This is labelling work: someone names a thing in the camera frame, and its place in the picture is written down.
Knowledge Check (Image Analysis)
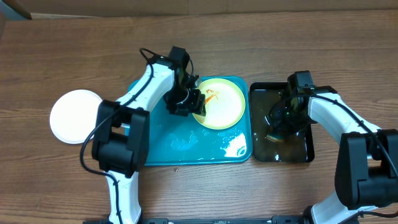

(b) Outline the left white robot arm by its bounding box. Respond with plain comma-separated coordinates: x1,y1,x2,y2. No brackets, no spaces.
87,54,206,223

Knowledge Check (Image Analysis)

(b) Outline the yellow-green plate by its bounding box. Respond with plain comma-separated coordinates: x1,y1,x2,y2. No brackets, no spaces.
193,78,246,130

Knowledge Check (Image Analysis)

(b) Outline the teal plastic tray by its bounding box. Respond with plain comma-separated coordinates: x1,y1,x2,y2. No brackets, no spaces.
124,75,252,167

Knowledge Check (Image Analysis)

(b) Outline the white plate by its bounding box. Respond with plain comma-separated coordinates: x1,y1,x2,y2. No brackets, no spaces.
49,90,103,144

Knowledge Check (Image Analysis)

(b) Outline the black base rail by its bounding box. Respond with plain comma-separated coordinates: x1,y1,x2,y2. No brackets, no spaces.
83,214,305,224

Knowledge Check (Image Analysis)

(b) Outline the black water tray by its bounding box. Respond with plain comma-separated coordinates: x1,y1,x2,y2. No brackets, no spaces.
249,82,315,163

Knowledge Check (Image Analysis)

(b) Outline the green yellow sponge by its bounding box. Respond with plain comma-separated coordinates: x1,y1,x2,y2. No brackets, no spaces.
266,132,285,142

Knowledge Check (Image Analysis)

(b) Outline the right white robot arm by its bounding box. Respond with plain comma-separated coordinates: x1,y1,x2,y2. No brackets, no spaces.
267,86,397,223

